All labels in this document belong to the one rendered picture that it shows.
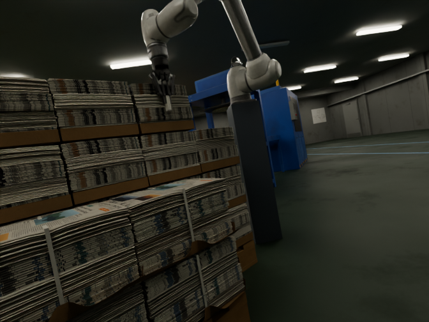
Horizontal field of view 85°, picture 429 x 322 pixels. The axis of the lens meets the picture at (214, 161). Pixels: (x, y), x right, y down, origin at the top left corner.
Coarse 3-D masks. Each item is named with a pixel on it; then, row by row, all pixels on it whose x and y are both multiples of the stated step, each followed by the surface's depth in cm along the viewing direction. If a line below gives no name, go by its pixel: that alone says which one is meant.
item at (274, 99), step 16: (272, 96) 505; (288, 96) 495; (272, 112) 509; (288, 112) 494; (272, 128) 513; (288, 128) 498; (272, 144) 518; (288, 144) 502; (304, 144) 604; (272, 160) 522; (288, 160) 506; (304, 160) 568
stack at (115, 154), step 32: (224, 128) 134; (0, 160) 72; (32, 160) 77; (64, 160) 83; (96, 160) 89; (128, 160) 96; (160, 160) 106; (192, 160) 118; (0, 192) 71; (32, 192) 76; (64, 192) 82; (128, 192) 98; (0, 224) 72; (256, 256) 140
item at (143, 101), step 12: (132, 84) 101; (144, 84) 105; (132, 96) 102; (144, 96) 103; (156, 96) 107; (180, 96) 115; (144, 108) 103; (156, 108) 107; (180, 108) 115; (144, 120) 102; (156, 120) 106; (168, 120) 110; (180, 120) 115; (156, 132) 106; (168, 132) 112
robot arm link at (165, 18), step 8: (176, 0) 91; (184, 0) 90; (192, 0) 92; (168, 8) 93; (176, 8) 91; (184, 8) 90; (192, 8) 92; (160, 16) 96; (168, 16) 93; (176, 16) 92; (184, 16) 92; (192, 16) 93; (160, 24) 97; (168, 24) 95; (176, 24) 95; (184, 24) 95; (192, 24) 98; (168, 32) 98; (176, 32) 98
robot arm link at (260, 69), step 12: (228, 0) 131; (240, 0) 134; (228, 12) 136; (240, 12) 135; (240, 24) 138; (240, 36) 143; (252, 36) 143; (252, 48) 145; (252, 60) 150; (264, 60) 148; (252, 72) 153; (264, 72) 150; (276, 72) 150; (252, 84) 158; (264, 84) 156
